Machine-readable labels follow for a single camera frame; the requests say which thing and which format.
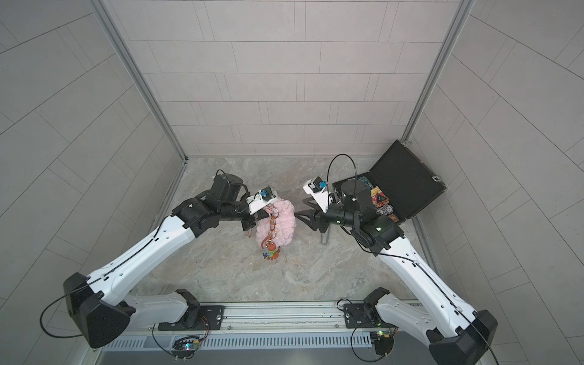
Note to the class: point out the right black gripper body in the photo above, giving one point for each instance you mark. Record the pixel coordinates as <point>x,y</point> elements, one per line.
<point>331,218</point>

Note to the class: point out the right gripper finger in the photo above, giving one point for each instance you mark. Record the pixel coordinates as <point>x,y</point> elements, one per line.
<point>314,224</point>
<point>307,215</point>

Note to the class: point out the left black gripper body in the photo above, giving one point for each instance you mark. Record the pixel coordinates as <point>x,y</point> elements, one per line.
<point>241,211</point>

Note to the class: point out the pink quilted bag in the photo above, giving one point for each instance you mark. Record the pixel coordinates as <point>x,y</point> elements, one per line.
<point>285,224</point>

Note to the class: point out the orange colourful keychain decoration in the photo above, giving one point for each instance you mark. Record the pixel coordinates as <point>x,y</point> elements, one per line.
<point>270,251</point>

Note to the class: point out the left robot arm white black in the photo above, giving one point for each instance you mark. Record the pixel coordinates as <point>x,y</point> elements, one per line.
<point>113,282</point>

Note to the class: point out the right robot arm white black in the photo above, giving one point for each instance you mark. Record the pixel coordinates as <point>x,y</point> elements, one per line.
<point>395,250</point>

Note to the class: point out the grey metal cylinder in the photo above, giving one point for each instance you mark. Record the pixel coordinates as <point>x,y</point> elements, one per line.
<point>325,238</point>

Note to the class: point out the black poker chip case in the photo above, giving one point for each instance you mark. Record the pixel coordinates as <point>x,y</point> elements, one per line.
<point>396,188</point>

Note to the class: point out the right circuit board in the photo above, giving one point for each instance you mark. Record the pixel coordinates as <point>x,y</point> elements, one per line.
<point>382,342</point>

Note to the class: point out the circuit board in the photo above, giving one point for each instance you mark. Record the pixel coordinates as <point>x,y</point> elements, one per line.
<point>186,347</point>
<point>382,342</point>

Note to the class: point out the left circuit board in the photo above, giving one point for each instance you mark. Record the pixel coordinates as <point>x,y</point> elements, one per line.
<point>186,347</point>

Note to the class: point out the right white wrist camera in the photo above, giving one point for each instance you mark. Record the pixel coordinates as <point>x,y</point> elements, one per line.
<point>318,189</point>

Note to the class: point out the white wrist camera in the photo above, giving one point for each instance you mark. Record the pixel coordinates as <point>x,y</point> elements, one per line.
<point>318,189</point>
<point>263,198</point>

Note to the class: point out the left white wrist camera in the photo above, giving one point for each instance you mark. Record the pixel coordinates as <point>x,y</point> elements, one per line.
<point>263,198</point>

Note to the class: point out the aluminium mounting rail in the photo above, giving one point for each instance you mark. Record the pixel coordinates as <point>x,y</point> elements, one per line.
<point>283,315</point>

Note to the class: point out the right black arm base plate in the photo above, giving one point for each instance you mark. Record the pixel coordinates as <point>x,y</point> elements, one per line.
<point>355,317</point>

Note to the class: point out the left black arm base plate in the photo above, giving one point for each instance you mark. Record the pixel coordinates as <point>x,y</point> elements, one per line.
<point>207,317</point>

